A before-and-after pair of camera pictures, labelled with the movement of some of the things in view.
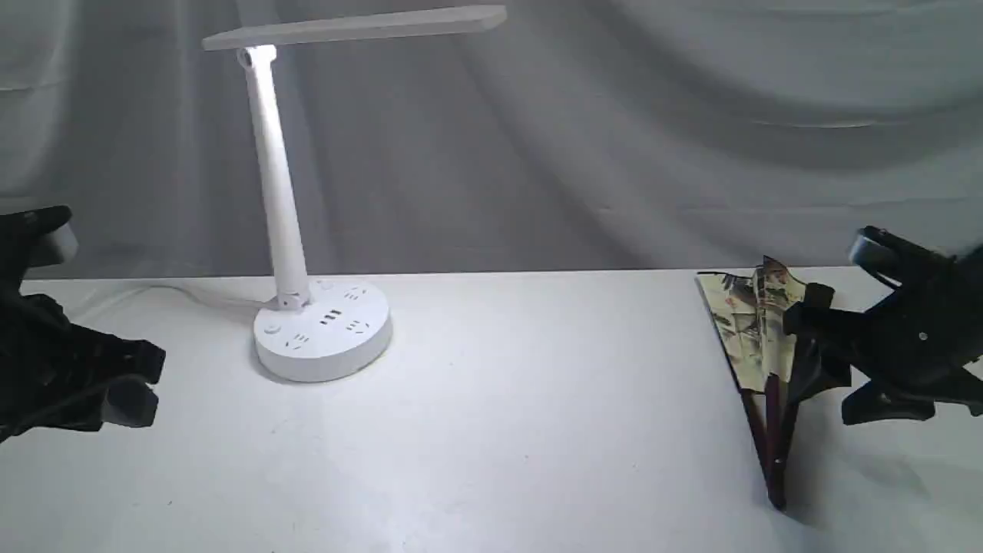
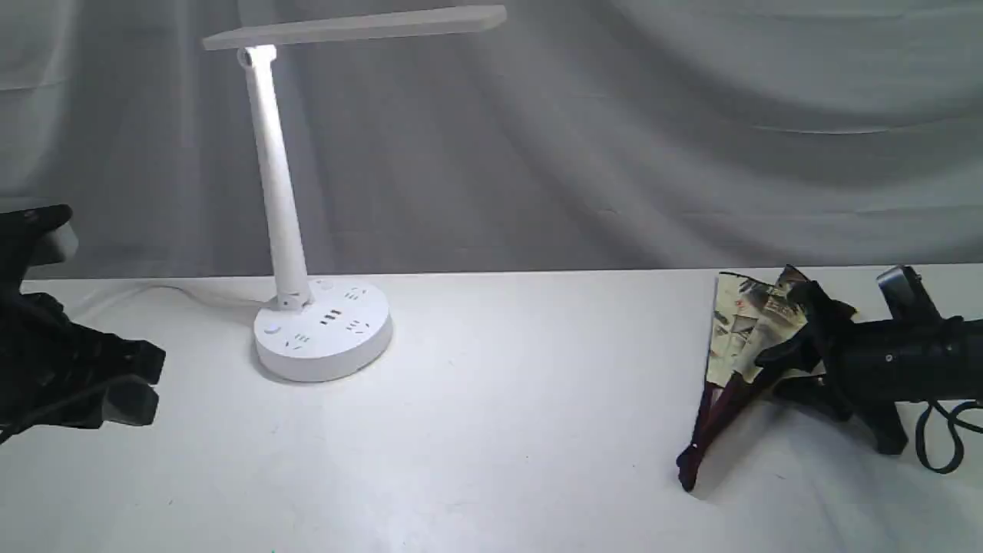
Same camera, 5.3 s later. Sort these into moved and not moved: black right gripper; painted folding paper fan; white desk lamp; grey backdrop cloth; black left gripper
Moved: painted folding paper fan; black right gripper
Not moved: grey backdrop cloth; white desk lamp; black left gripper
